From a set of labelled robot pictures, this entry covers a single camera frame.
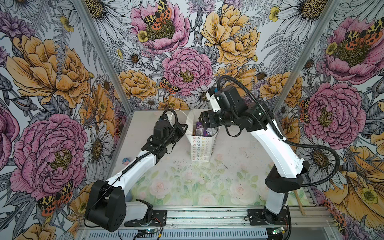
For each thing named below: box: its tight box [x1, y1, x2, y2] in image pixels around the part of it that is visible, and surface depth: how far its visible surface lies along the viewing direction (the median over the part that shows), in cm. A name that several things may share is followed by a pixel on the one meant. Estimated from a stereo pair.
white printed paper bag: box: [185, 109, 221, 163], surface depth 82 cm
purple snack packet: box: [192, 121, 219, 137], surface depth 84 cm
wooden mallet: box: [293, 190, 306, 216], surface depth 79 cm
